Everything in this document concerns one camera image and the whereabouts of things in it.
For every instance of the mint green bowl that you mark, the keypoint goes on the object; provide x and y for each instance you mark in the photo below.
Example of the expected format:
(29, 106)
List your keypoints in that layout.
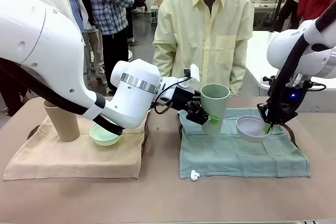
(103, 138)

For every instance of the person's right forearm yellow sleeve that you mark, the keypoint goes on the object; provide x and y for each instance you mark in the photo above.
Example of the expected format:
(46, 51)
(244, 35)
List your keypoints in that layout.
(162, 58)

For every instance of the white table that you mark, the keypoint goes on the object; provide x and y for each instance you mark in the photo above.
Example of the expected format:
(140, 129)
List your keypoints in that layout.
(256, 77)

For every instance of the tall green cup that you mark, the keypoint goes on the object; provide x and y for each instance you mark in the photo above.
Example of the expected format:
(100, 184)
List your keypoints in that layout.
(215, 100)

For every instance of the beige cloth mat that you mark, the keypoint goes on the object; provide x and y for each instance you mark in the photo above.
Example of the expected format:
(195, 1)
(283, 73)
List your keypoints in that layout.
(65, 158)

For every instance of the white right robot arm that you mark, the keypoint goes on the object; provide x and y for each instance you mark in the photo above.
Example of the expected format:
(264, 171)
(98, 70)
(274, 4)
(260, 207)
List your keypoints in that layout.
(286, 48)

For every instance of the bystander in white coat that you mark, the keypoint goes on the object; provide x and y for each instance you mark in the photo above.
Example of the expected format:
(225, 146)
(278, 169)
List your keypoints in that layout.
(71, 3)

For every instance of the bystander in white top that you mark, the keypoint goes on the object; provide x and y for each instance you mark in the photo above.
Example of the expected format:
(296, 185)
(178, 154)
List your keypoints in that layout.
(286, 9)

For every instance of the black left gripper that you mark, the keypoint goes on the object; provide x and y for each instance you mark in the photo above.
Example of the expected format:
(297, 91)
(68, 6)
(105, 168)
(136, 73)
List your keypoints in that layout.
(183, 100)

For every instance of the person's body yellow shirt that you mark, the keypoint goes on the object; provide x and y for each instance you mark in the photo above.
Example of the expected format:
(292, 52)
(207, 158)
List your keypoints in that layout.
(204, 30)

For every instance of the person's left forearm yellow sleeve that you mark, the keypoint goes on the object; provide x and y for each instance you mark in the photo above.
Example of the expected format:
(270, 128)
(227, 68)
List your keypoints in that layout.
(237, 69)

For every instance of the tall brown cup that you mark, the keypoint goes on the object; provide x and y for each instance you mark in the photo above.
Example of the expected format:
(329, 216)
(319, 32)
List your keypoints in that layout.
(65, 127)

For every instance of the bystander in plaid shirt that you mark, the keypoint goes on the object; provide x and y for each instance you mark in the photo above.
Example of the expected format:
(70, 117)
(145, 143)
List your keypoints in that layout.
(110, 11)

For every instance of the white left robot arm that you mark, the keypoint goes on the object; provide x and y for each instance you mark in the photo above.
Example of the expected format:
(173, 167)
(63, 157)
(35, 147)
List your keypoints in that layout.
(39, 37)

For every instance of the teal cloth mat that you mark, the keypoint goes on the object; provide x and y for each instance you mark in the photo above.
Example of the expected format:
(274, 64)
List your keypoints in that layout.
(236, 158)

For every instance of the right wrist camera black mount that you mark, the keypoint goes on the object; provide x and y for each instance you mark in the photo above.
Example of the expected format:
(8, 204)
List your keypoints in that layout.
(267, 79)

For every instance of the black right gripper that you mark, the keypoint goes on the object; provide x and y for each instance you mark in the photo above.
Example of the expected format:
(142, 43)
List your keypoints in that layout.
(294, 102)

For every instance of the pale blue bowl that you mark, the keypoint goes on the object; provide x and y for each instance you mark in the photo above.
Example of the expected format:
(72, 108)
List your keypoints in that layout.
(249, 129)

